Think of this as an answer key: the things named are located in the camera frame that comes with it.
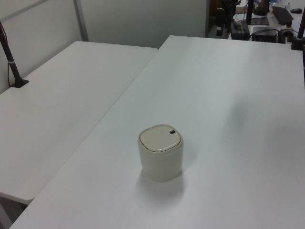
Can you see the beige trash bin lid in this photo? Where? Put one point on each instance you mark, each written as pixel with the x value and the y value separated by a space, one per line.
pixel 157 139

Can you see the beige plastic trash bin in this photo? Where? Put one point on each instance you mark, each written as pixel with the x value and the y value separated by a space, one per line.
pixel 162 167

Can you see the white side table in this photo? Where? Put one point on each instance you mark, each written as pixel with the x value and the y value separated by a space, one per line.
pixel 59 100

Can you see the black electronics box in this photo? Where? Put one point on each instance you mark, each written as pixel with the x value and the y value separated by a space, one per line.
pixel 264 35

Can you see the thin black stand pole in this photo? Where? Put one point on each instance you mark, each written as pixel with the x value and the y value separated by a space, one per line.
pixel 249 12

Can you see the black flat pad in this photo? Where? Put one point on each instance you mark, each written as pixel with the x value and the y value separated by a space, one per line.
pixel 259 21

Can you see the white box with red button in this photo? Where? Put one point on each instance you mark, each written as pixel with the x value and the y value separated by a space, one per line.
pixel 288 32

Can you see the black keyboard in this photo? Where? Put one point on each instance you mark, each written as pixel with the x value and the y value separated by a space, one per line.
pixel 282 14

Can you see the black computer mouse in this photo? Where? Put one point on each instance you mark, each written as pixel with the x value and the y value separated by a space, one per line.
pixel 296 10

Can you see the grey metal partition post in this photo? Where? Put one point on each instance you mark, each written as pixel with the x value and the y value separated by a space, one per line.
pixel 81 21

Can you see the black camera pole with clamp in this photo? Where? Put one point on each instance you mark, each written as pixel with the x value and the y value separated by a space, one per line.
pixel 15 72
pixel 297 44

